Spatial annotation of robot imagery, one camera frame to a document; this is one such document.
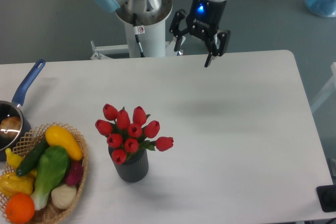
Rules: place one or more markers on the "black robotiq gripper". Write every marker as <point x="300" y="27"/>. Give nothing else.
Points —
<point x="202" y="22"/>

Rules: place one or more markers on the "red tulip bouquet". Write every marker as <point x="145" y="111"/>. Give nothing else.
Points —
<point x="128" y="136"/>

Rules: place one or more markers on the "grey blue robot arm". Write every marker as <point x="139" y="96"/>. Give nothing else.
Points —
<point x="144" y="23"/>

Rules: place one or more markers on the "dark grey ribbed vase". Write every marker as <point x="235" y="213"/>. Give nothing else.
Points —
<point x="135" y="168"/>

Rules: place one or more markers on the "yellow squash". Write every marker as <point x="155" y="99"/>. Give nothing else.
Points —
<point x="58" y="136"/>

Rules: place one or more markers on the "purple red onion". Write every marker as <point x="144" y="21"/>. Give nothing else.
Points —
<point x="75" y="174"/>

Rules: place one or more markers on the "green bok choy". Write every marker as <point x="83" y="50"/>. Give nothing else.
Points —
<point x="51" y="169"/>

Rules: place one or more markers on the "black device at table edge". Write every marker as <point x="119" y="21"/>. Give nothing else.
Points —
<point x="326" y="195"/>

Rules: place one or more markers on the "brown bread roll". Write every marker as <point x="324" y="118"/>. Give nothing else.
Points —
<point x="10" y="127"/>

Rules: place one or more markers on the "green cucumber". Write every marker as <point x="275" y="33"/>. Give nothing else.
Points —
<point x="31" y="160"/>

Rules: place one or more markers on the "white garlic bulb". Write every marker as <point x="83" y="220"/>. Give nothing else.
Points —
<point x="63" y="196"/>

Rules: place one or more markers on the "yellow banana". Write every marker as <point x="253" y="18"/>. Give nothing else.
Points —
<point x="13" y="159"/>

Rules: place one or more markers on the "woven wicker basket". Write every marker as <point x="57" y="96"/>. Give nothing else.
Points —
<point x="49" y="214"/>

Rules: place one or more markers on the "yellow bell pepper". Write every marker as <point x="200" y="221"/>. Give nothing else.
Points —
<point x="12" y="184"/>

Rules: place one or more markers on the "orange fruit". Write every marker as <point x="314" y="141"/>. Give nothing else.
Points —
<point x="20" y="208"/>

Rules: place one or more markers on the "white frame at right edge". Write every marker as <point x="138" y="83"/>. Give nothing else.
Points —
<point x="325" y="92"/>

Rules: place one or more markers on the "blue handled saucepan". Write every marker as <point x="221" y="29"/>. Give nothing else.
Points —
<point x="13" y="108"/>

